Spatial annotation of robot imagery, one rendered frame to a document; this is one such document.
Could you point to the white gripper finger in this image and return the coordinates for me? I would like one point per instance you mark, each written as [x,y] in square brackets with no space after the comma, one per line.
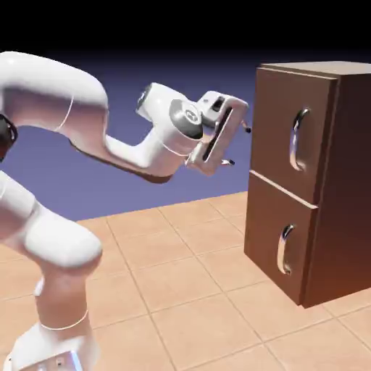
[229,162]
[247,128]

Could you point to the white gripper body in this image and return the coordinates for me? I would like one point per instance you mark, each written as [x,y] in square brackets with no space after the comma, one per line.
[224,136]

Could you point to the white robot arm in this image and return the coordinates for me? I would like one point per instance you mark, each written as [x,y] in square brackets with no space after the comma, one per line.
[87,121]

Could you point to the brown wooden cabinet door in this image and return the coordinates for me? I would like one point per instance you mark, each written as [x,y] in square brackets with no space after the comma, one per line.
[278,130]
[269,240]

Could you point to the brown wooden cabinet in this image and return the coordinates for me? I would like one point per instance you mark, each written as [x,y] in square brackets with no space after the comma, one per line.
[333,203]

